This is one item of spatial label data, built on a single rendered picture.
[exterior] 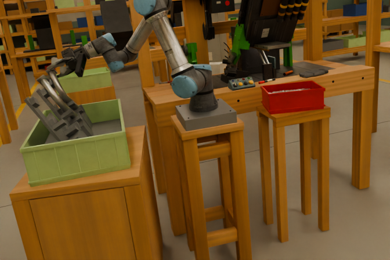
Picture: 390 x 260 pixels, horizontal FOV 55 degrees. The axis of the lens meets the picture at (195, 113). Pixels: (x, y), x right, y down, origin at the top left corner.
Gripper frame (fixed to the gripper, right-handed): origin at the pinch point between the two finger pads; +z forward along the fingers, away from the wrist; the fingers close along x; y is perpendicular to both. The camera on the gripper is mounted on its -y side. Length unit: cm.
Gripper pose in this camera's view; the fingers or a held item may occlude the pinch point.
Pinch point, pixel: (53, 73)
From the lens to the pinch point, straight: 202.9
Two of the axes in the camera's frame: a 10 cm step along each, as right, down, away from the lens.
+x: -1.4, -4.1, -9.0
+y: -4.7, -7.7, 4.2
